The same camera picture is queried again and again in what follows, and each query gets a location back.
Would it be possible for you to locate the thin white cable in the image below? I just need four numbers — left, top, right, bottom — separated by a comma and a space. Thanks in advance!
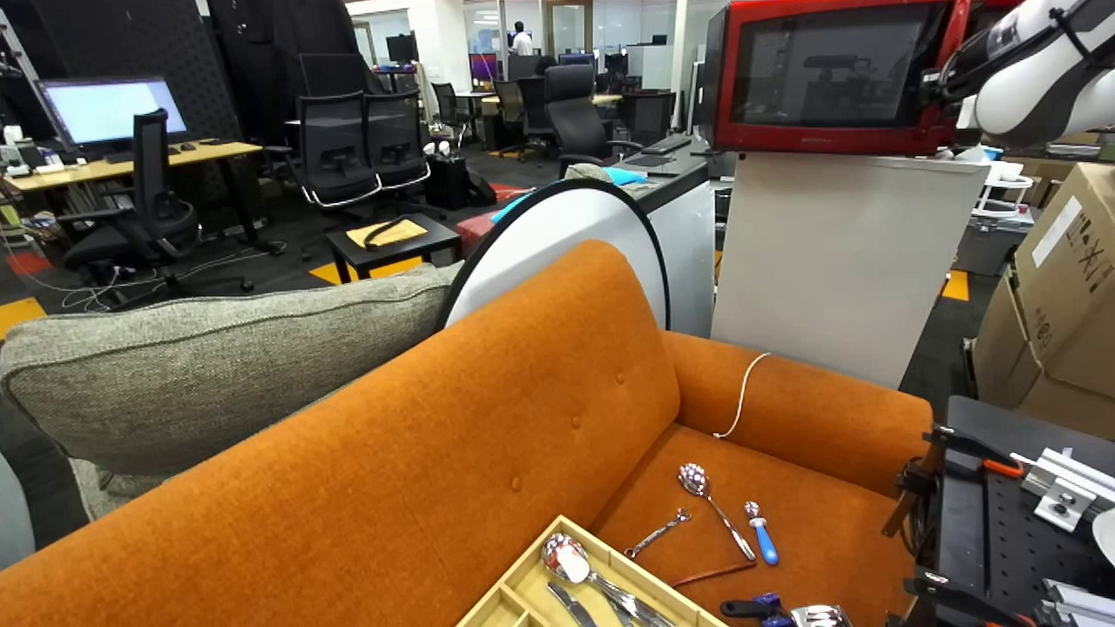
710, 347, 772, 444

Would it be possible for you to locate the blue handled utensil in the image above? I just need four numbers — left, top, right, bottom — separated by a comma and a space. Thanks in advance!
743, 498, 786, 570

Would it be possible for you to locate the white cabinet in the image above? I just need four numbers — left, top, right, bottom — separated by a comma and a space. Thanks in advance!
708, 148, 994, 392

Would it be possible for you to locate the black low table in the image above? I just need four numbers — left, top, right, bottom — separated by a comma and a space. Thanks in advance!
323, 211, 464, 285

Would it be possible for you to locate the large lit computer monitor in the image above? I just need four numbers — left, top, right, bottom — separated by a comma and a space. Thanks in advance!
33, 76, 195, 156

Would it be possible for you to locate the silver spoon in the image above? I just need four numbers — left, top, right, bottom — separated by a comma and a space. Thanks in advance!
539, 534, 655, 627

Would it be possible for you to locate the brown cardboard box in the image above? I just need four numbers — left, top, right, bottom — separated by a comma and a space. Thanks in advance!
973, 159, 1115, 444

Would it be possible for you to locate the red microwave door with handle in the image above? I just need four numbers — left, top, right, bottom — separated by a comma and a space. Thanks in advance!
708, 0, 982, 159

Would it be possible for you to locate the black mesh office chair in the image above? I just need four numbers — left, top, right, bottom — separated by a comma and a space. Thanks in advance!
363, 90, 436, 196
292, 90, 383, 217

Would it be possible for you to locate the teal flat item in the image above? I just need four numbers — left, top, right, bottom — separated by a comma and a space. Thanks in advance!
599, 167, 650, 196

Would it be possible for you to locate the black tall-backed chair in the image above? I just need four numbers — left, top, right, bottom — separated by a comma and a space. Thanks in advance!
62, 108, 203, 285

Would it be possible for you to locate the metal spoon with patterned head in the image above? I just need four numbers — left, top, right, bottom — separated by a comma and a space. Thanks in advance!
677, 459, 763, 566

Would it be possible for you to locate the person in white shirt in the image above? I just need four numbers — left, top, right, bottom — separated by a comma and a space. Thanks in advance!
506, 18, 542, 62

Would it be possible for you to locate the red handled clamp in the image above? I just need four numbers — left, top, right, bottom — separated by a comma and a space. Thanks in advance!
928, 426, 1031, 488

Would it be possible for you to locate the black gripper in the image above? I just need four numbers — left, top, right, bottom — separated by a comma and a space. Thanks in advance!
921, 18, 1034, 111

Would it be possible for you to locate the black perforated mounting stand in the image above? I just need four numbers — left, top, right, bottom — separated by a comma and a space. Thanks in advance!
885, 392, 1115, 627

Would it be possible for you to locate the dark blue utensil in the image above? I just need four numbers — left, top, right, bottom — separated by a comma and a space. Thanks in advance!
717, 594, 793, 627

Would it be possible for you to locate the thin brown stick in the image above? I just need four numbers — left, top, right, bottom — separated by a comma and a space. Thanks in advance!
673, 556, 760, 593

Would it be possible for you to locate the silver metal bracket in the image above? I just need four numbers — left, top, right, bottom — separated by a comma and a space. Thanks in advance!
1005, 444, 1115, 535

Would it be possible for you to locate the wooden cutlery tray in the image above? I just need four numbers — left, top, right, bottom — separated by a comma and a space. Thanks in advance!
456, 516, 729, 627

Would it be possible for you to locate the grey fabric cushion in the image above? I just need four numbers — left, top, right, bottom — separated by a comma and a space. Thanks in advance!
0, 261, 464, 479

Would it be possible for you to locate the shiny silver utensil head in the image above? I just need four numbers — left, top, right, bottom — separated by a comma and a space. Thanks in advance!
793, 601, 852, 627

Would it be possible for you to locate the wooden office desk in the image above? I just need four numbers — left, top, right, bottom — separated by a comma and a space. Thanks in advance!
3, 138, 268, 196

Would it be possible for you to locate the yellow folder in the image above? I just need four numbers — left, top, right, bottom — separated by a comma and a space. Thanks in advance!
343, 219, 431, 254

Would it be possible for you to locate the orange fabric sofa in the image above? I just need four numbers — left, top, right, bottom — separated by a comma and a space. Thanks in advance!
0, 238, 937, 627

